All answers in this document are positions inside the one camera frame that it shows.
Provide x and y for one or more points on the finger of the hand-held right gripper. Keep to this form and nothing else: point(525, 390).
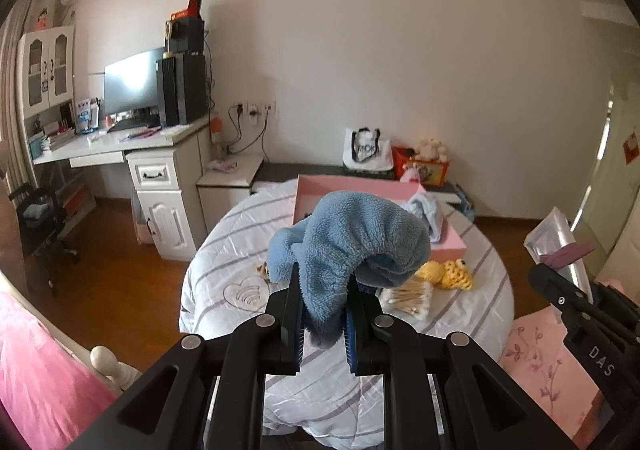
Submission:
point(562, 301)
point(620, 307)

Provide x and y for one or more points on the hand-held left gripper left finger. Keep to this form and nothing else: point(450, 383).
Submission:
point(300, 335)

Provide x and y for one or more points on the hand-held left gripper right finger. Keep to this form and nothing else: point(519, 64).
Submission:
point(350, 345)

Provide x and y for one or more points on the clear plastic bag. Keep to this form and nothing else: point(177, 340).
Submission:
point(555, 235)

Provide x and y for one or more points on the bag of cotton swabs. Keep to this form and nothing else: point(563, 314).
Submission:
point(407, 300)

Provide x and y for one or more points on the light blue fleece cloth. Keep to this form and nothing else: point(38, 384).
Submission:
point(350, 240)

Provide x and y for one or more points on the yellow crochet toy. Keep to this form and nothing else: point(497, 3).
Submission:
point(447, 274)

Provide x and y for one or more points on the pink cardboard box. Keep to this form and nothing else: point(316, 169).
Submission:
point(450, 245)

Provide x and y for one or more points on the printed light blue baby cloth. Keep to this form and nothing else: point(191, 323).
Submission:
point(427, 215)

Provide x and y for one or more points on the pink floral bedsheet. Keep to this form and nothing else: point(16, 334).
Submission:
point(540, 365)

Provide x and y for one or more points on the white door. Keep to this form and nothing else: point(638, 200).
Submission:
point(620, 205)

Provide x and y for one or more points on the round table with striped cover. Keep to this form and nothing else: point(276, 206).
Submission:
point(225, 260)

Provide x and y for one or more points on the black and white low cabinet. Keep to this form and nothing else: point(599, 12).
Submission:
point(280, 170)

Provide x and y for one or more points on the red door decoration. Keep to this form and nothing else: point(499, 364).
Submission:
point(632, 142)

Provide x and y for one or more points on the small white side table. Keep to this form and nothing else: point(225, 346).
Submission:
point(227, 185)

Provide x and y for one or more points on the orange toy box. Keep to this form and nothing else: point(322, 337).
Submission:
point(432, 174)

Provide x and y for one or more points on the white tote bag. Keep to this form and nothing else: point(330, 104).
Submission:
point(367, 149)

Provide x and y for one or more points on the white plush sheep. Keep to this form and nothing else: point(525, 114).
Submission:
point(430, 149)

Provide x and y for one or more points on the orange and white bottle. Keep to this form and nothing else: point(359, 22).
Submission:
point(216, 124)

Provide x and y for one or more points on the pink blanket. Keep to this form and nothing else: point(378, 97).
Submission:
point(45, 370)

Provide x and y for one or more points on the orange storage boxes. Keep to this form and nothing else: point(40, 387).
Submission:
point(77, 202)

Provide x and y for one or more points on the white desk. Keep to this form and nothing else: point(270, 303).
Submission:
point(125, 142)

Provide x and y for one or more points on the black keyboard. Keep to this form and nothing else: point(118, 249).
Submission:
point(132, 124)

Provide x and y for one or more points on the large black computer tower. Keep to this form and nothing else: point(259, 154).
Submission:
point(192, 87)

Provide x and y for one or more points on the slim black computer tower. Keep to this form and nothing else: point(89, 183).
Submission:
point(168, 89)

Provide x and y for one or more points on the black office chair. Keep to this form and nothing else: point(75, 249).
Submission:
point(42, 225)

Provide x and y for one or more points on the black computer monitor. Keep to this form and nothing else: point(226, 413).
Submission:
point(132, 82)

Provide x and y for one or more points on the blue and white package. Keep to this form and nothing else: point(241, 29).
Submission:
point(87, 115)

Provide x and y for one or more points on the black box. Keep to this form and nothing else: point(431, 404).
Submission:
point(186, 34)

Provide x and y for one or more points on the red box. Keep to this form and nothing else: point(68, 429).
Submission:
point(189, 4)

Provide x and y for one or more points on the white hutch cabinet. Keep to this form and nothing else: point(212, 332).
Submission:
point(47, 64)

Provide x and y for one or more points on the beige curtain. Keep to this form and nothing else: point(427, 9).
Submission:
point(12, 94)

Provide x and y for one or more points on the small doll figure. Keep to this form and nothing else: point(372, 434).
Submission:
point(44, 19)

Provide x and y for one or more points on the white drawer pedestal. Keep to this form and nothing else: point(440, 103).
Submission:
point(167, 210)

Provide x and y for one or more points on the white bed frame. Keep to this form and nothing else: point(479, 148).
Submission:
point(110, 362)

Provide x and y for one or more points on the wall power outlets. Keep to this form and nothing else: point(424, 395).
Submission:
point(255, 108)

